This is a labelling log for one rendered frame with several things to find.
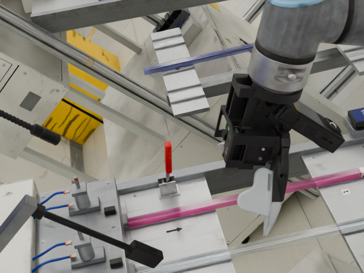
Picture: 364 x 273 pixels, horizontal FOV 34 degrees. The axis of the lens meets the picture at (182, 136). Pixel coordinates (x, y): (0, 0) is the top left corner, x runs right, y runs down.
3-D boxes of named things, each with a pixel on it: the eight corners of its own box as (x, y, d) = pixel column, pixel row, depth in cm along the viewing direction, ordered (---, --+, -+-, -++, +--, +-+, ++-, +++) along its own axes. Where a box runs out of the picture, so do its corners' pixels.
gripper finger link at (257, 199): (231, 235, 80) (233, 166, 80) (273, 234, 82) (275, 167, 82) (239, 239, 77) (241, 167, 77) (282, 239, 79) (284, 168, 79)
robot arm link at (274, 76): (302, 37, 77) (325, 69, 71) (293, 68, 80) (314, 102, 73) (247, 33, 75) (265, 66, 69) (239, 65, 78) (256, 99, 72)
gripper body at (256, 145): (212, 138, 84) (229, 63, 78) (270, 140, 86) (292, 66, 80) (225, 173, 78) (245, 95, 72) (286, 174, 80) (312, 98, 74)
